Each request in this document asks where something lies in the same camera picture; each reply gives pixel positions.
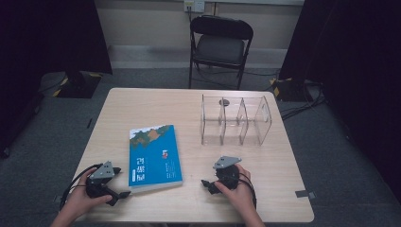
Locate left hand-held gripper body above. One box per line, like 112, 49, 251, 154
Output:
85, 161, 116, 200

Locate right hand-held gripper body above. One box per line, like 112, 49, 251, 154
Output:
213, 155, 243, 191

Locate blue book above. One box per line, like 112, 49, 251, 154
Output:
128, 124, 184, 194

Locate clear acrylic book rack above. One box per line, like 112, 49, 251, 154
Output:
200, 94, 273, 147

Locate person's right hand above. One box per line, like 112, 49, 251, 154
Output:
214, 164, 255, 217

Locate person's left hand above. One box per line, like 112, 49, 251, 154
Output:
63, 166, 113, 219

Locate black stand base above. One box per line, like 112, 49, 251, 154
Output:
269, 77, 314, 103
52, 71, 104, 99

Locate black folding chair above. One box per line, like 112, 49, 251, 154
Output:
188, 14, 255, 91

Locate black curtain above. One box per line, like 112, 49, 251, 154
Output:
0, 0, 113, 159
278, 0, 401, 204

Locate right hand-held gripper cable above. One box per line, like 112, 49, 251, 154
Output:
237, 171, 258, 210

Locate black floor cables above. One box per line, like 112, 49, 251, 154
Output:
278, 79, 327, 122

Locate black socket plug cable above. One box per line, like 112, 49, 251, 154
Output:
186, 4, 195, 26

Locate white wall socket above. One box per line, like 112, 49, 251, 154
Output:
183, 0, 206, 14

